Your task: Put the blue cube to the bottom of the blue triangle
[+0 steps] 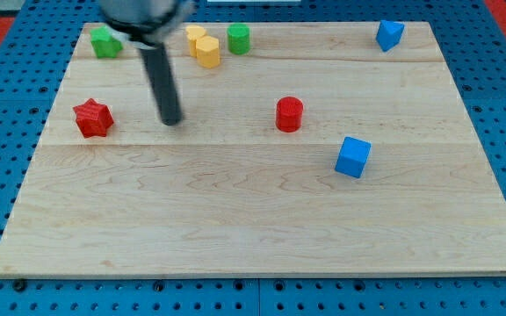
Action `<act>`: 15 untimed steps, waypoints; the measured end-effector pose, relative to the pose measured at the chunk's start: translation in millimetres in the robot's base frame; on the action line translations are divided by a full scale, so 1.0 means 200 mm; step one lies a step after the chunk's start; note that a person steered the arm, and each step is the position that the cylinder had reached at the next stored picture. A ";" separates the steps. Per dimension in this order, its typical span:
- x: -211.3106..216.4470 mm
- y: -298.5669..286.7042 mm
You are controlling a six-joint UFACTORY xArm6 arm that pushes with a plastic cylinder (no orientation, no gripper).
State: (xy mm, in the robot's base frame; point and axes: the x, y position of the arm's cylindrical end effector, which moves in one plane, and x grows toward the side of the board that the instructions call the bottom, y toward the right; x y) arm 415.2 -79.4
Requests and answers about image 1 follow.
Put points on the grey robot arm end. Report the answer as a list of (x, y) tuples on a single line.
[(144, 22)]

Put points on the blue cube block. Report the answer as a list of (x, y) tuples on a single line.
[(352, 157)]

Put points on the blue triangle block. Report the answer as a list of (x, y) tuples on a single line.
[(389, 34)]

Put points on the wooden board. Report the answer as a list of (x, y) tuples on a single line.
[(226, 194)]

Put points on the red cylinder block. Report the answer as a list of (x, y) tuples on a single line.
[(289, 111)]

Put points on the yellow hexagon block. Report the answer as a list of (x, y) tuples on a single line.
[(208, 52)]

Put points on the green cylinder block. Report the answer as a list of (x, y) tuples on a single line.
[(238, 35)]

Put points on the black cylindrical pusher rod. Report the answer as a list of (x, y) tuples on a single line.
[(157, 64)]

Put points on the yellow heart block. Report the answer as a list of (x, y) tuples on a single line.
[(193, 34)]

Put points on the red star block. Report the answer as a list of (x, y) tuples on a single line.
[(93, 119)]

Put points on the green star block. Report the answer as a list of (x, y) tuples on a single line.
[(104, 44)]

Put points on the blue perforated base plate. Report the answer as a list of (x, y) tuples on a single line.
[(33, 60)]

